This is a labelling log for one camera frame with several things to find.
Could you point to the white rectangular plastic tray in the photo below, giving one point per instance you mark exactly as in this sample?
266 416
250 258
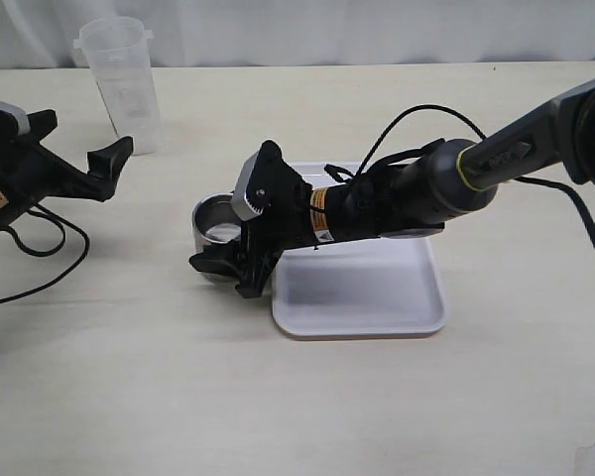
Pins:
373 288

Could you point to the clear plastic measuring cup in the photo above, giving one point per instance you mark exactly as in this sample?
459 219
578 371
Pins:
117 52

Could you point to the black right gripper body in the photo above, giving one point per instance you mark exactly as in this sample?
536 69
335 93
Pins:
284 223

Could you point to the white backdrop curtain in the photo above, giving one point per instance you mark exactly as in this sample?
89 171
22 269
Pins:
40 34

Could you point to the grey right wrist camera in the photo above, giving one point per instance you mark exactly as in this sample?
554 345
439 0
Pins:
242 201

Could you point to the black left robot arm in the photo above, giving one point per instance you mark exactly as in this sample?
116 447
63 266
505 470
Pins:
29 172

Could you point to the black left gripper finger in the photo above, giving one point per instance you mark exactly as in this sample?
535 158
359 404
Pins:
107 163
33 128

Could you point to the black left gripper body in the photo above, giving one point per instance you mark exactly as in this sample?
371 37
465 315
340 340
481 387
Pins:
31 174

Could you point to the stainless steel cup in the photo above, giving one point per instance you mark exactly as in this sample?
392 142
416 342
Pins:
213 222

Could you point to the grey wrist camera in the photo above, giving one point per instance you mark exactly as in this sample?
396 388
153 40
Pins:
242 201
16 116

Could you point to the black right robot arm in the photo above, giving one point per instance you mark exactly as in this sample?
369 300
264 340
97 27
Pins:
409 194

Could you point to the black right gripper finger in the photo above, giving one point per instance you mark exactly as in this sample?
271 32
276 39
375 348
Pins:
222 260

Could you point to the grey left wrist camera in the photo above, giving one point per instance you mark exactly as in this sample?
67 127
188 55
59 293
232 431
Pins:
16 116

